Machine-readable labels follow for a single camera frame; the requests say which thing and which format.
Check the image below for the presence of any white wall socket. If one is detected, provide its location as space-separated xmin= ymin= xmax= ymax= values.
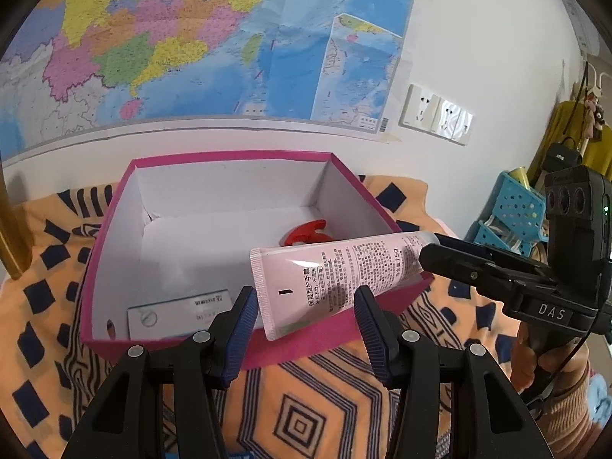
xmin=399 ymin=84 xmax=441 ymax=132

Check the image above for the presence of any magenta cardboard box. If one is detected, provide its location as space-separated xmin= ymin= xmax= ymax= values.
xmin=78 ymin=149 xmax=437 ymax=371

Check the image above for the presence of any orange patterned blanket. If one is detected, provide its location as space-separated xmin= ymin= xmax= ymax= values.
xmin=1 ymin=184 xmax=519 ymax=458

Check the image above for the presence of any blue perforated basket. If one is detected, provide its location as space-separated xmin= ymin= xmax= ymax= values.
xmin=466 ymin=171 xmax=548 ymax=257

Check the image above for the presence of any white wall switch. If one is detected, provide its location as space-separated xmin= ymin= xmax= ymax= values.
xmin=430 ymin=99 xmax=474 ymax=146

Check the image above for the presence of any red spray nozzle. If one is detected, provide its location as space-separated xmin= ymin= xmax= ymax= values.
xmin=281 ymin=220 xmax=334 ymax=247

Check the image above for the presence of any brass pole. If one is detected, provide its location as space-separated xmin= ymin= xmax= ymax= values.
xmin=0 ymin=174 xmax=32 ymax=280

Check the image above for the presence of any black handbag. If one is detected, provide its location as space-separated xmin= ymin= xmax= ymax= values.
xmin=542 ymin=137 xmax=582 ymax=173

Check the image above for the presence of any white medicine box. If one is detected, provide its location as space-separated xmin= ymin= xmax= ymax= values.
xmin=128 ymin=289 xmax=232 ymax=341

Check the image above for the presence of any large pink cream tube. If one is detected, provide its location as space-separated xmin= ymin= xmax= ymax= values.
xmin=250 ymin=231 xmax=440 ymax=341

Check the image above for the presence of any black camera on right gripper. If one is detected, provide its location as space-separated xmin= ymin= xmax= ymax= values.
xmin=545 ymin=166 xmax=611 ymax=304

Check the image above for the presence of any person's right hand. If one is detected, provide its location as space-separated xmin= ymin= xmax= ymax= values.
xmin=510 ymin=322 xmax=589 ymax=395

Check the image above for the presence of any mustard yellow coat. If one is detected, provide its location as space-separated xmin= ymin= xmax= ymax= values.
xmin=527 ymin=101 xmax=611 ymax=184

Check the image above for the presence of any colourful wall map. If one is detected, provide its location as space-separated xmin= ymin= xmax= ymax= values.
xmin=1 ymin=0 xmax=414 ymax=159

